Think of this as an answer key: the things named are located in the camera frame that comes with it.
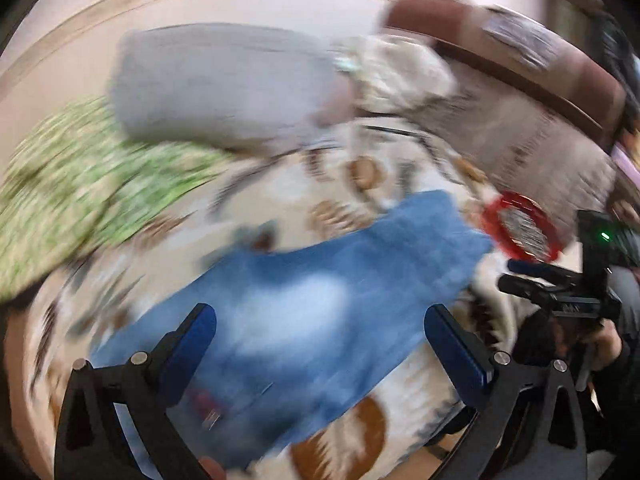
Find brown striped bed cover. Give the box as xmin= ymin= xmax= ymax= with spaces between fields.
xmin=406 ymin=73 xmax=615 ymax=246

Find red bowl of seeds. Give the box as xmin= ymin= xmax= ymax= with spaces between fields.
xmin=482 ymin=191 xmax=562 ymax=263

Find grey cloth on headboard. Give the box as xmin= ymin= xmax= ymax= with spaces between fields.
xmin=483 ymin=11 xmax=561 ymax=70

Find leaf pattern beige blanket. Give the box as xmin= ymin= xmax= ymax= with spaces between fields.
xmin=23 ymin=119 xmax=496 ymax=479

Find blue denim jeans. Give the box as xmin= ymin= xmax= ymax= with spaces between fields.
xmin=91 ymin=190 xmax=492 ymax=469

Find green white patterned quilt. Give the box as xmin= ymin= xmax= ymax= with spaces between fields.
xmin=1 ymin=98 xmax=231 ymax=301

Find grey quilted pillow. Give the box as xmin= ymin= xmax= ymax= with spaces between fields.
xmin=108 ymin=23 xmax=356 ymax=157

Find cream floral pillow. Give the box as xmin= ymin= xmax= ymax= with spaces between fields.
xmin=337 ymin=34 xmax=458 ymax=114

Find person right hand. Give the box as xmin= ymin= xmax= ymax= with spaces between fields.
xmin=551 ymin=318 xmax=631 ymax=376

